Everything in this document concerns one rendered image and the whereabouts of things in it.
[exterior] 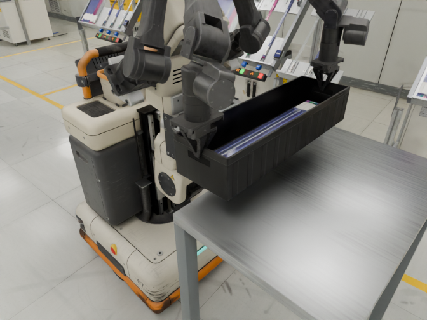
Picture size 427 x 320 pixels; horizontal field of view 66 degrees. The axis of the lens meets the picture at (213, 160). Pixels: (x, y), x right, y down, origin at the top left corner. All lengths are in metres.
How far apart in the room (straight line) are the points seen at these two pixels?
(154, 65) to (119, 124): 0.50
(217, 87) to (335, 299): 0.44
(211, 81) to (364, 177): 0.59
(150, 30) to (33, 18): 5.44
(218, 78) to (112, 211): 1.01
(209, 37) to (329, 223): 0.50
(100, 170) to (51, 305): 0.70
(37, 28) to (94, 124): 5.10
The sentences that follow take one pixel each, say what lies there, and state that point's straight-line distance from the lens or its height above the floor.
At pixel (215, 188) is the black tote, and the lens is 0.75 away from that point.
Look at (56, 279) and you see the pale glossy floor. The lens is 1.85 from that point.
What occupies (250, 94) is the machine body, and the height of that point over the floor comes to 0.34.
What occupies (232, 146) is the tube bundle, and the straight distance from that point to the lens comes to 0.85.
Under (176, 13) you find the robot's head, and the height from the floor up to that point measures 1.19.
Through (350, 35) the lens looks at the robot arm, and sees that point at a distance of 1.08.
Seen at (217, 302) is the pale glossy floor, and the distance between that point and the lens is 1.61.
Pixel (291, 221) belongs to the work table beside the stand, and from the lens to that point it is 0.81.
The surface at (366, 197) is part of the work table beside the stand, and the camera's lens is 0.94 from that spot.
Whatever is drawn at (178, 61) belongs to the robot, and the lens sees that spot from 1.04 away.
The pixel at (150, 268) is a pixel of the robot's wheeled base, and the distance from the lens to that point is 1.39.
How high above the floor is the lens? 1.35
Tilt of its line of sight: 33 degrees down
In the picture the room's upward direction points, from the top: straight up
